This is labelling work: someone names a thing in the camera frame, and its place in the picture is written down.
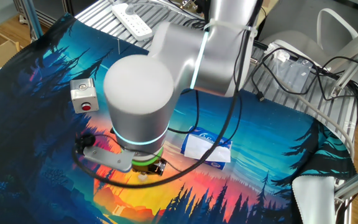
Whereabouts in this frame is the blue white tissue pack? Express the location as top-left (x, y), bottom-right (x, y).
top-left (180, 126), bottom-right (232, 171)

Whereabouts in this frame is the grey red button box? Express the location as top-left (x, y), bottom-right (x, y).
top-left (70, 77), bottom-right (100, 114)

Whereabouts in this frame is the clear plastic bag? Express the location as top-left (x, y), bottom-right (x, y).
top-left (272, 57), bottom-right (315, 94)

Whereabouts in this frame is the aluminium frame post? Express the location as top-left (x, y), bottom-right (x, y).
top-left (331, 24), bottom-right (358, 97)
top-left (334, 161), bottom-right (358, 203)
top-left (23, 0), bottom-right (45, 40)

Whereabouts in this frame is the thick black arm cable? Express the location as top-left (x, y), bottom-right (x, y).
top-left (71, 0), bottom-right (264, 189)

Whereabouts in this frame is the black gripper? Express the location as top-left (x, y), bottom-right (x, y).
top-left (131, 159), bottom-right (168, 176)

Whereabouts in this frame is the small white package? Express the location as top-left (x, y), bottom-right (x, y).
top-left (264, 42), bottom-right (291, 62)

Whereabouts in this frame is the colourful landscape print mat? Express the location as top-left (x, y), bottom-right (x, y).
top-left (0, 12), bottom-right (358, 224)

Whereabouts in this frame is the grey cable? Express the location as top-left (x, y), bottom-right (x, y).
top-left (268, 74), bottom-right (356, 161)

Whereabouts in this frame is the white power strip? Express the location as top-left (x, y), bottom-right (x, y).
top-left (111, 2), bottom-right (154, 42)

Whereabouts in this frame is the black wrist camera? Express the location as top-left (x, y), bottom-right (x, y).
top-left (75, 133), bottom-right (96, 156)

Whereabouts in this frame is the black USB cable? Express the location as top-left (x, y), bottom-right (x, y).
top-left (250, 46), bottom-right (323, 103)

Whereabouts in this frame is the silver camera mount bracket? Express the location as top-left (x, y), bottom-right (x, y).
top-left (82, 144), bottom-right (135, 174)

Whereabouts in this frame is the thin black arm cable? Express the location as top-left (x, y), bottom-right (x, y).
top-left (166, 89), bottom-right (201, 135)

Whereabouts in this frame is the white grey office chair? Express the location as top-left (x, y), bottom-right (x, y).
top-left (259, 7), bottom-right (358, 74)

